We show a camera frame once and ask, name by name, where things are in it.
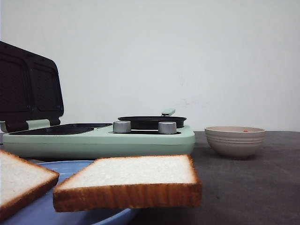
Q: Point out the white bread slice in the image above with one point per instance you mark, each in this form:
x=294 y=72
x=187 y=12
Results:
x=21 y=183
x=131 y=182

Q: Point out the beige ribbed ceramic bowl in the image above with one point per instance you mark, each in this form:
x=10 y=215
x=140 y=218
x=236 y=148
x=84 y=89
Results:
x=231 y=141

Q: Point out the breakfast maker hinged lid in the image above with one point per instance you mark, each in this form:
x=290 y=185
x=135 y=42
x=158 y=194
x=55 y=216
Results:
x=29 y=89

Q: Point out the mint green breakfast maker base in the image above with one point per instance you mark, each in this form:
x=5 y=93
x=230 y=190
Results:
x=95 y=140

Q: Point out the small black frying pan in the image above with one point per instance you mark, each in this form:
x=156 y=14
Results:
x=151 y=122

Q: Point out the right silver control knob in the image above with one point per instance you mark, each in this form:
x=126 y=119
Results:
x=167 y=127

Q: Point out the silver control knob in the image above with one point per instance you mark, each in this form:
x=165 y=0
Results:
x=121 y=127
x=167 y=127

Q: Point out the left silver control knob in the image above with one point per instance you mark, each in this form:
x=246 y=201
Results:
x=121 y=127

